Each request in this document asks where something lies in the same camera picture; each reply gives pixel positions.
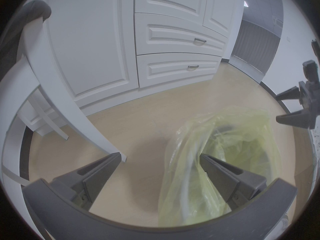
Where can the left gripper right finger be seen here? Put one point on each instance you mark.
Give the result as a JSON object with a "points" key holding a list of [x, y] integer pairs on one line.
{"points": [[222, 181]]}

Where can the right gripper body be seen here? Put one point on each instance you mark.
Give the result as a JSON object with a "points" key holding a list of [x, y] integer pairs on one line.
{"points": [[311, 96]]}

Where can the pale grey trash bin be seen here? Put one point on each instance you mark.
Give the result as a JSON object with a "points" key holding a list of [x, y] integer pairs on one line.
{"points": [[187, 196]]}

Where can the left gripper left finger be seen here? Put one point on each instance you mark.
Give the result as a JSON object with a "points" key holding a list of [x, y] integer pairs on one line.
{"points": [[97, 181]]}

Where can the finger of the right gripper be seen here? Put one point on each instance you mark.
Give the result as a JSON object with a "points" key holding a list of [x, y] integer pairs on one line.
{"points": [[297, 119], [292, 94]]}

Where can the yellow plastic bag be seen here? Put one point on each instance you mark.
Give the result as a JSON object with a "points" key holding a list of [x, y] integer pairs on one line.
{"points": [[190, 139]]}

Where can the dark grey white chair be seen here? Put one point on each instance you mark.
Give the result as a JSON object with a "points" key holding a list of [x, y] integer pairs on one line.
{"points": [[62, 84]]}

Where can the grey curtain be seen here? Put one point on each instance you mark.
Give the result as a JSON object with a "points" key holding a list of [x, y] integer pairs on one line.
{"points": [[255, 49]]}

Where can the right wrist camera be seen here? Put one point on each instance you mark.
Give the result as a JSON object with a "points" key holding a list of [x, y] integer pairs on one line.
{"points": [[310, 66]]}

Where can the white wardrobe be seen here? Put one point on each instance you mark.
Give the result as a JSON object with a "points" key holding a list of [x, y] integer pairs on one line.
{"points": [[100, 46]]}

